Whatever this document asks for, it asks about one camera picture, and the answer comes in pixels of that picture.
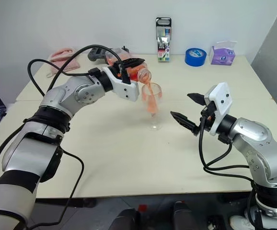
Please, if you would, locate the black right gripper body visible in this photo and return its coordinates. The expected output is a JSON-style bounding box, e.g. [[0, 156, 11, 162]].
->
[[193, 101, 217, 137]]

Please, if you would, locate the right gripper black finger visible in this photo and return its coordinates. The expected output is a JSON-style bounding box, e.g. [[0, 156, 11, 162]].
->
[[187, 92, 206, 106], [170, 111, 198, 132]]

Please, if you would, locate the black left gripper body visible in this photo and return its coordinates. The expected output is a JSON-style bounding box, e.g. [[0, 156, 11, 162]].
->
[[109, 60, 130, 79]]

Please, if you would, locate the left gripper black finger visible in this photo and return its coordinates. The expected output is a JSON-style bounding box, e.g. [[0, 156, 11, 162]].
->
[[122, 57, 146, 70]]

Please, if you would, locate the bottle with orange liquid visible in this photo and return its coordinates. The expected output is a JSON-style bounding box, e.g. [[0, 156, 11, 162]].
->
[[104, 47, 152, 84]]

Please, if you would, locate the clear wine glass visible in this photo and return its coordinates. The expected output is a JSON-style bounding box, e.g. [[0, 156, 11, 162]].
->
[[141, 82, 164, 132]]

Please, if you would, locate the dark grey game controller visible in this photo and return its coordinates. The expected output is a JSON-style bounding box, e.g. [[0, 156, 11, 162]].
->
[[87, 46, 131, 65]]

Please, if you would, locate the marker pen box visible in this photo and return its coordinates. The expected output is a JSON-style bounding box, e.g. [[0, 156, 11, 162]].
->
[[155, 16, 173, 63]]

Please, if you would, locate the blue tape roll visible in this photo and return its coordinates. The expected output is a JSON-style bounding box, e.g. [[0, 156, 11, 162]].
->
[[185, 47, 207, 68]]

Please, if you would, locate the purple tissue box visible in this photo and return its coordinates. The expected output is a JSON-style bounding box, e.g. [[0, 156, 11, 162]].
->
[[209, 40, 238, 66]]

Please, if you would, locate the pink towel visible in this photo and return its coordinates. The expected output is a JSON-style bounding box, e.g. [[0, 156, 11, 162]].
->
[[47, 47, 81, 72]]

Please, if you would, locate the white cloth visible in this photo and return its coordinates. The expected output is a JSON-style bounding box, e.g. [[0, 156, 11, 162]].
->
[[46, 68, 58, 79]]

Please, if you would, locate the dark rounded shape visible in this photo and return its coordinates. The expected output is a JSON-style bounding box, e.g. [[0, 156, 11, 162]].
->
[[115, 207, 142, 230], [173, 201, 194, 230]]

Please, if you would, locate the white shoe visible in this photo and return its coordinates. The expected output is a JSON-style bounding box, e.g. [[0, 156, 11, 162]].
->
[[229, 215, 252, 230]]

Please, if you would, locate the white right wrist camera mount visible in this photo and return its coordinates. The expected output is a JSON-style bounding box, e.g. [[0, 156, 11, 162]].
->
[[204, 82, 233, 136]]

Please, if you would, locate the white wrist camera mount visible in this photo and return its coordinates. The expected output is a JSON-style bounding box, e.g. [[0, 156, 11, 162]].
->
[[102, 66, 140, 103], [204, 82, 233, 136]]

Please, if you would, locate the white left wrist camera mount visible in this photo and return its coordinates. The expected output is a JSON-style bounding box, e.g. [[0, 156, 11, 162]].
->
[[102, 66, 140, 103]]

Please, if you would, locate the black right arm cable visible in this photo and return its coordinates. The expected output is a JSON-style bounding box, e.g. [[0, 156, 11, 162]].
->
[[202, 141, 258, 227], [199, 116, 252, 168]]

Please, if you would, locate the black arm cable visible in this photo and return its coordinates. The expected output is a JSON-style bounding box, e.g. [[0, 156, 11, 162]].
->
[[27, 148, 85, 230], [202, 141, 258, 227], [27, 58, 101, 98], [199, 116, 252, 168], [47, 44, 131, 93]]

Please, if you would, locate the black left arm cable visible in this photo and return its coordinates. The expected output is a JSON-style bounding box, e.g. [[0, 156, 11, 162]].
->
[[27, 58, 101, 98], [27, 148, 85, 230], [47, 44, 131, 93]]

